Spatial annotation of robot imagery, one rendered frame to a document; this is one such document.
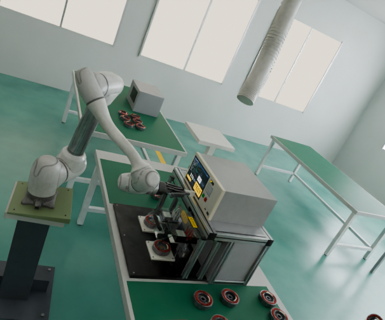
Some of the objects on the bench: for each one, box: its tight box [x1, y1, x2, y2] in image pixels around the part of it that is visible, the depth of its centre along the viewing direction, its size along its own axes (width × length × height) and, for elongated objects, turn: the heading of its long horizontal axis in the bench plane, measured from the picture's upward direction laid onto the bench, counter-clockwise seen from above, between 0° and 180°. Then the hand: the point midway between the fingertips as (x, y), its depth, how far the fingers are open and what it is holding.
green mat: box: [100, 158, 180, 210], centre depth 287 cm, size 94×61×1 cm, turn 69°
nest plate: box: [145, 241, 175, 262], centre depth 213 cm, size 15×15×1 cm
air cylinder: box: [176, 243, 190, 258], centre depth 219 cm, size 5×8×6 cm
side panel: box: [206, 242, 270, 286], centre depth 210 cm, size 28×3×32 cm, turn 69°
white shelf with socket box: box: [184, 121, 235, 169], centre depth 315 cm, size 35×37×46 cm
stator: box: [219, 288, 240, 308], centre depth 203 cm, size 11×11×4 cm
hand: (189, 193), depth 203 cm, fingers closed
